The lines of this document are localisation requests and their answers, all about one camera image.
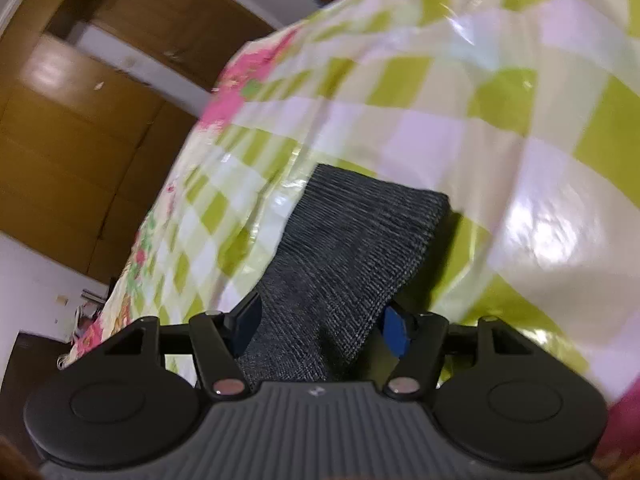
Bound brown wooden door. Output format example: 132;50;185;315
45;0;416;93

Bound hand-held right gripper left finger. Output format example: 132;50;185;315
102;291;263;400

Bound dark brown headboard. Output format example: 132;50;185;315
0;330;76;401

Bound dark grey pants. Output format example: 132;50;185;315
235;162;451;383

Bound white cables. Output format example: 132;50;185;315
56;305;101;368

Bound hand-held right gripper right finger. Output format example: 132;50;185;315
384;300;536;401

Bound printed checked blanket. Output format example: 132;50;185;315
59;0;640;461

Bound brown wooden wardrobe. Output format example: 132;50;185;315
0;35;201;286

